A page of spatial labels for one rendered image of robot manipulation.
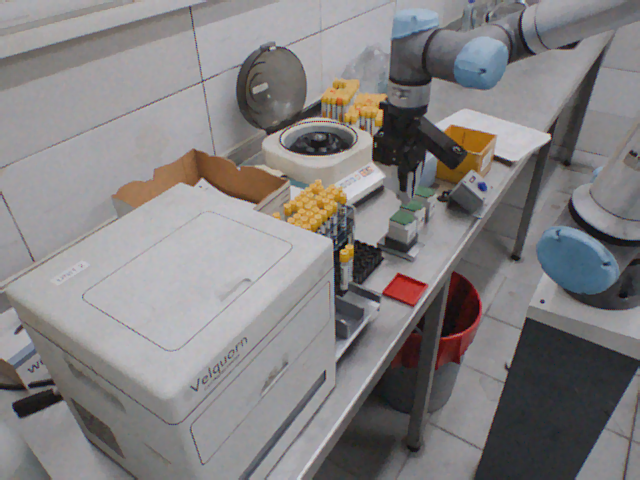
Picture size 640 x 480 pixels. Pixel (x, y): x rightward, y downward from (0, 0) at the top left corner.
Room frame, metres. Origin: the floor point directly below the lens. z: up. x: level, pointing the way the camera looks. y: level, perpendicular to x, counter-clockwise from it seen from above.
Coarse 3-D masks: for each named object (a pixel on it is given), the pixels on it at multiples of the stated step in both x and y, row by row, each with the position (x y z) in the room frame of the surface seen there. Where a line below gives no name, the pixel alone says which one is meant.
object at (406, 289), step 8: (392, 280) 0.73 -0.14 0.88; (400, 280) 0.74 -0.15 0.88; (408, 280) 0.74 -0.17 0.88; (416, 280) 0.73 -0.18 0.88; (384, 288) 0.71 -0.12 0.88; (392, 288) 0.71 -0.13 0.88; (400, 288) 0.71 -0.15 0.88; (408, 288) 0.71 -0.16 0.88; (416, 288) 0.71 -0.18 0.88; (424, 288) 0.71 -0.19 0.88; (392, 296) 0.69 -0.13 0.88; (400, 296) 0.69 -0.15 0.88; (408, 296) 0.69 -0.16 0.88; (416, 296) 0.69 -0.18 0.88; (408, 304) 0.67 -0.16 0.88
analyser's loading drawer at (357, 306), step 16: (352, 288) 0.67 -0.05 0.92; (368, 288) 0.65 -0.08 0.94; (336, 304) 0.62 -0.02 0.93; (352, 304) 0.61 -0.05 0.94; (368, 304) 0.63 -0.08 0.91; (336, 320) 0.57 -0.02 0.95; (352, 320) 0.60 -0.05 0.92; (368, 320) 0.60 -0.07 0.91; (336, 336) 0.56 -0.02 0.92; (352, 336) 0.56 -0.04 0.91; (336, 352) 0.53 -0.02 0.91
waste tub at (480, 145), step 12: (444, 132) 1.22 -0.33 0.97; (456, 132) 1.25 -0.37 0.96; (468, 132) 1.23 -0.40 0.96; (480, 132) 1.21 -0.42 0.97; (468, 144) 1.22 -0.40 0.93; (480, 144) 1.20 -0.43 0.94; (492, 144) 1.15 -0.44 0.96; (468, 156) 1.09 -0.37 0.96; (480, 156) 1.08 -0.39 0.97; (492, 156) 1.17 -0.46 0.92; (444, 168) 1.13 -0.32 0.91; (456, 168) 1.11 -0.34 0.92; (468, 168) 1.09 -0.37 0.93; (480, 168) 1.10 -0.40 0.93; (456, 180) 1.11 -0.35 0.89
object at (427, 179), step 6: (426, 150) 1.11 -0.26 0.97; (426, 156) 1.08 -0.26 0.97; (432, 156) 1.08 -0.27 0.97; (426, 162) 1.05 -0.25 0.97; (432, 162) 1.08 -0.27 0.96; (426, 168) 1.06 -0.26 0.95; (432, 168) 1.08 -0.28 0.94; (426, 174) 1.06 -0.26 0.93; (432, 174) 1.08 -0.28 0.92; (420, 180) 1.04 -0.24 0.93; (426, 180) 1.06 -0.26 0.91; (432, 180) 1.09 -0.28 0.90; (426, 186) 1.06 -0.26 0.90; (432, 186) 1.08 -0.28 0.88; (438, 186) 1.08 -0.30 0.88
